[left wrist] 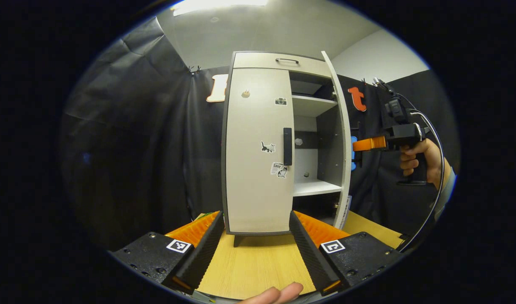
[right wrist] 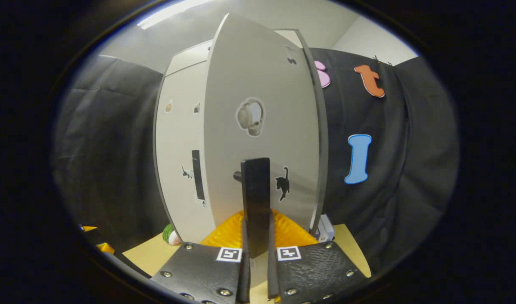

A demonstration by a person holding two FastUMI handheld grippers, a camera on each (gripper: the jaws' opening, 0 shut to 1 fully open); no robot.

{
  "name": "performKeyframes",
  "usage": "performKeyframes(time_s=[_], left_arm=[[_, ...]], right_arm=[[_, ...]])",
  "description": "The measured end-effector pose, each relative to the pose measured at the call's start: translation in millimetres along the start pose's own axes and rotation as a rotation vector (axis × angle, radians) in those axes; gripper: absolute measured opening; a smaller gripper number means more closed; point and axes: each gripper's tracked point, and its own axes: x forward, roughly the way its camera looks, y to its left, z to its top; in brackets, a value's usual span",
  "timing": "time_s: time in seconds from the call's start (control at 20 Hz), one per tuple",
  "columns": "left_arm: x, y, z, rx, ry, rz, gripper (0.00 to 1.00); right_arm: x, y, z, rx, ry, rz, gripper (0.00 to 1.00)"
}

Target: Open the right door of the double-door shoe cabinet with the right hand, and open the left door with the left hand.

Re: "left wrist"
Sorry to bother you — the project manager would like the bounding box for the black backdrop cloth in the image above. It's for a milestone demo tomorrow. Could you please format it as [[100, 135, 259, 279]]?
[[59, 17, 461, 254]]

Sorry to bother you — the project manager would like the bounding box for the ceiling light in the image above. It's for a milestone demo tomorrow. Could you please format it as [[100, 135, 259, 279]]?
[[172, 0, 269, 16]]

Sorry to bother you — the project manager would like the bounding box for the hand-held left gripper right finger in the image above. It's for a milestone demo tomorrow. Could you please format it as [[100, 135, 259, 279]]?
[[289, 210, 404, 297]]

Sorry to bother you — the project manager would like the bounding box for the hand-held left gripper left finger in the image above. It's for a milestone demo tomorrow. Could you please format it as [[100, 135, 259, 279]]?
[[110, 210, 225, 295]]

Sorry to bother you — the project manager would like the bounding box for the white cabinet drawer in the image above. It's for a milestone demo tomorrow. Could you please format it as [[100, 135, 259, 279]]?
[[232, 52, 332, 79]]

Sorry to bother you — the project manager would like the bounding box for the white shoe cabinet door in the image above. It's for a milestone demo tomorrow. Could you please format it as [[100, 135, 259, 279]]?
[[321, 51, 352, 230], [225, 68, 295, 234]]

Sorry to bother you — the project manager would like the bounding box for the white double-door shoe cabinet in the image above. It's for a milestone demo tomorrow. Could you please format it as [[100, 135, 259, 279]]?
[[221, 51, 353, 247]]

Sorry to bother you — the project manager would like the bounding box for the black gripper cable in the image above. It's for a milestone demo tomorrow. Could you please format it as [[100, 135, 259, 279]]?
[[399, 93, 446, 253]]

